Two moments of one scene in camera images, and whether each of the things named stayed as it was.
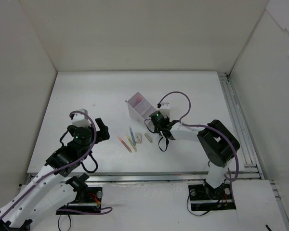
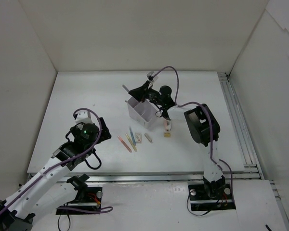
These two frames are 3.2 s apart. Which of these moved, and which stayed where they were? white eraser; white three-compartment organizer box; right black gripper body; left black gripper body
Moved: right black gripper body
Stayed: white eraser; white three-compartment organizer box; left black gripper body
